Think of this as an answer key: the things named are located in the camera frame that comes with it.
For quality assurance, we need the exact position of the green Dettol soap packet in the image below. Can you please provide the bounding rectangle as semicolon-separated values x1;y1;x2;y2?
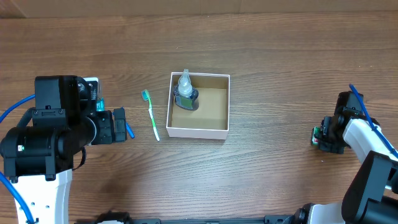
310;127;321;146

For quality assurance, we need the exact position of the green white toothbrush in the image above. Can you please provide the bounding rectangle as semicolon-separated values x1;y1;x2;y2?
141;89;160;142

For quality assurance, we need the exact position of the purple soap pump bottle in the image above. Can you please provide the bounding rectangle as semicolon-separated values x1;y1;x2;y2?
174;69;199;111

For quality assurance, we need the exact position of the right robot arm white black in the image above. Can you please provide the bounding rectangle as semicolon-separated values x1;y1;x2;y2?
313;91;397;223

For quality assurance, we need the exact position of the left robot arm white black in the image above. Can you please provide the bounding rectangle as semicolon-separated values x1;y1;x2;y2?
1;76;127;223

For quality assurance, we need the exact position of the blue toothbrush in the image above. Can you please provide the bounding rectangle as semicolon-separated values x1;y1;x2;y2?
126;123;135;139

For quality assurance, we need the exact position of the white toothpaste tube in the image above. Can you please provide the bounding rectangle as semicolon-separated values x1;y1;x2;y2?
84;77;105;113

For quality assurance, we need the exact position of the white cardboard box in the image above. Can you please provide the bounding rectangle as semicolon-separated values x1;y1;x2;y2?
166;72;230;140

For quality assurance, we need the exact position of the right blue cable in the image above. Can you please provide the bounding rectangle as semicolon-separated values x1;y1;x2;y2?
348;83;398;159

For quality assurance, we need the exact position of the blue cable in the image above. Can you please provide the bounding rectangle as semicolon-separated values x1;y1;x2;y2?
0;93;36;224
348;83;398;159

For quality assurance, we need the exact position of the left blue cable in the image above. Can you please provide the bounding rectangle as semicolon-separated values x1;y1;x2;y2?
0;93;36;224

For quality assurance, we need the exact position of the black base frame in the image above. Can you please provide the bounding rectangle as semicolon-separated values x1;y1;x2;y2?
75;203;313;224

